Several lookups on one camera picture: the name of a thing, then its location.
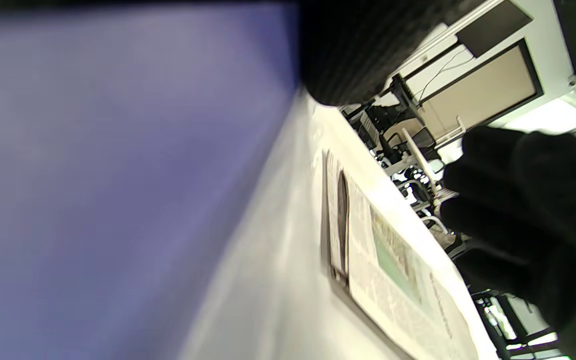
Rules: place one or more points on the person's right hand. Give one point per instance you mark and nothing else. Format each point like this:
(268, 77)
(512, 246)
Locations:
(543, 225)

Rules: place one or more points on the person's left hand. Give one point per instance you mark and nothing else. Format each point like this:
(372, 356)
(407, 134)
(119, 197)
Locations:
(358, 50)

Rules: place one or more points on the newspaper with green photo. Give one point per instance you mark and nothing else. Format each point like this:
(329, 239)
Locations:
(393, 260)

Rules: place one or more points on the newspaper with grey photo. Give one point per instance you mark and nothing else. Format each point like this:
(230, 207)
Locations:
(332, 225)

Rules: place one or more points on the clear bag with blue edge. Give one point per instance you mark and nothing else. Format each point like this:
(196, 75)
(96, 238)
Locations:
(118, 175)

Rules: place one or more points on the black monitor stand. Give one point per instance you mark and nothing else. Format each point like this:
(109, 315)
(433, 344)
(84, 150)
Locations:
(393, 115)

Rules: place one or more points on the beige door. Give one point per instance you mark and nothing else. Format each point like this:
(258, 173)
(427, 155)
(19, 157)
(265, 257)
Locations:
(483, 90)

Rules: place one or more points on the black wall monitor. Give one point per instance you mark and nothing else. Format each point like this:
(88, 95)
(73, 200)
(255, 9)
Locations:
(493, 25)

